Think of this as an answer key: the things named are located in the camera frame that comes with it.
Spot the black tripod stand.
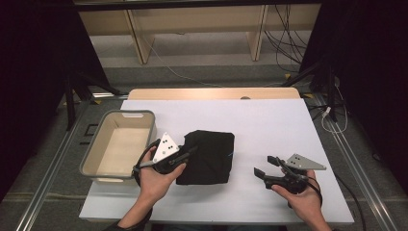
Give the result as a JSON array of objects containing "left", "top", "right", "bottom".
[
  {"left": 281, "top": 59, "right": 340, "bottom": 123},
  {"left": 62, "top": 71, "right": 124, "bottom": 131}
]

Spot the black cable bundle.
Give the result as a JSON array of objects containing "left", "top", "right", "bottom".
[{"left": 263, "top": 4, "right": 309, "bottom": 73}]

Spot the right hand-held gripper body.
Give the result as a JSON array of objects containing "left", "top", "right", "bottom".
[{"left": 264, "top": 153, "right": 328, "bottom": 195}]

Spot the short aluminium cross rail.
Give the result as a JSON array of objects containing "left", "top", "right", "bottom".
[{"left": 91, "top": 91, "right": 129, "bottom": 99}]

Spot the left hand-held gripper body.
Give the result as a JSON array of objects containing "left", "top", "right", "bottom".
[{"left": 149, "top": 132, "right": 191, "bottom": 175}]

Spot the aluminium floor rail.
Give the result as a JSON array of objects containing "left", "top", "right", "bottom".
[
  {"left": 13, "top": 95, "right": 94, "bottom": 231},
  {"left": 312, "top": 94, "right": 400, "bottom": 231}
]

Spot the grey gripper plug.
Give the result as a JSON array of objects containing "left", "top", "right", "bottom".
[{"left": 138, "top": 160, "right": 159, "bottom": 169}]

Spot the person's right hand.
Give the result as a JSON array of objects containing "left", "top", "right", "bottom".
[{"left": 271, "top": 169, "right": 325, "bottom": 224}]

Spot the black swim shorts blue print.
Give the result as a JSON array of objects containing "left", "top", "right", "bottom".
[{"left": 175, "top": 129, "right": 236, "bottom": 187}]

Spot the wooden shelf unit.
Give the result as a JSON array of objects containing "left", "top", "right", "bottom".
[{"left": 78, "top": 3, "right": 321, "bottom": 65}]

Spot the white floor cable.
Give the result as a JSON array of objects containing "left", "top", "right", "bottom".
[{"left": 139, "top": 30, "right": 225, "bottom": 89}]

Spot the black floor cable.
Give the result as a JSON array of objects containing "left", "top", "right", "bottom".
[{"left": 333, "top": 172, "right": 367, "bottom": 231}]

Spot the beige storage bin grey rim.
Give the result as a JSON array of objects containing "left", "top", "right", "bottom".
[{"left": 79, "top": 109, "right": 158, "bottom": 187}]

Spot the white cable with plug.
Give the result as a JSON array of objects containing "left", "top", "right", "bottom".
[{"left": 320, "top": 76, "right": 349, "bottom": 134}]

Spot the person's left hand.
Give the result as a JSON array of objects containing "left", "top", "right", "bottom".
[{"left": 139, "top": 145, "right": 188, "bottom": 206}]

